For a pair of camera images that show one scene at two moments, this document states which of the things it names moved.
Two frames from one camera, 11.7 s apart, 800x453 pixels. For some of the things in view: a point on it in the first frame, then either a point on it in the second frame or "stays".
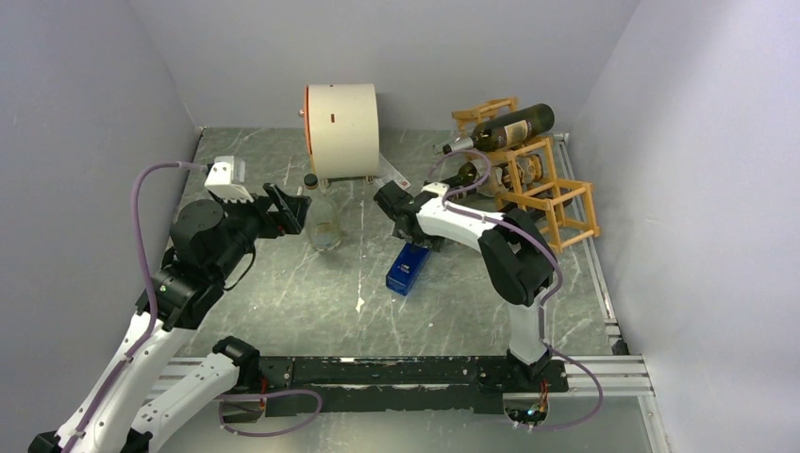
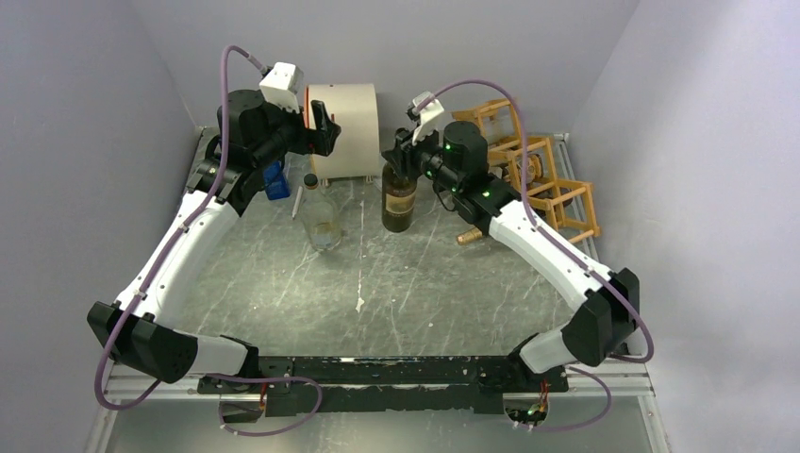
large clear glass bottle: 325,225 stays
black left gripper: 293,207 -> 320,141
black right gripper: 419,240 -> 404,152
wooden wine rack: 566,211 stays
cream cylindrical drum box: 342,129 stays
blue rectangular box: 407,268 -> 275,181
